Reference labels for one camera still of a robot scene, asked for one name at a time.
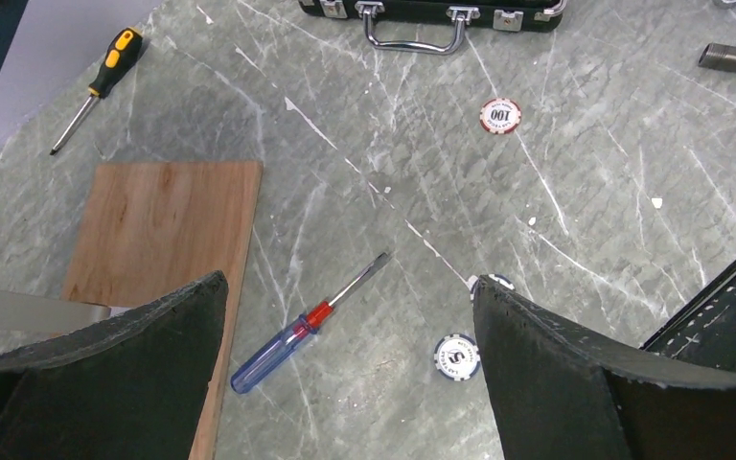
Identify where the blue poker chip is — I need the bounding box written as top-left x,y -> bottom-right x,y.
432,333 -> 481,381
467,273 -> 516,302

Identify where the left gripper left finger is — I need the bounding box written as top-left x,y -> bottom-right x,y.
0,271 -> 228,459

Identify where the black poker chip case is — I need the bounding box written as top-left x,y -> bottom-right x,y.
298,0 -> 568,56

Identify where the blue poker chip left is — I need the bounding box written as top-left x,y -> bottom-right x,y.
432,333 -> 481,381

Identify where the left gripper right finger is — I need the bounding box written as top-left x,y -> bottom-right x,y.
472,276 -> 736,459

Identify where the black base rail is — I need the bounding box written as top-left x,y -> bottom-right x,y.
641,260 -> 736,372

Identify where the red poker chip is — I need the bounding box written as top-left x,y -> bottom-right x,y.
479,98 -> 522,135

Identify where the blue red screwdriver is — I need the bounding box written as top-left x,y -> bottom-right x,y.
230,252 -> 391,394

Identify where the wooden board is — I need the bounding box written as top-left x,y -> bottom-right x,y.
61,160 -> 264,459

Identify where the yellow black screwdriver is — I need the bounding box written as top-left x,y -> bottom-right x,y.
49,27 -> 144,156

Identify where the blue poker chip right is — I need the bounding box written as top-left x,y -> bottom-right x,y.
467,273 -> 516,302

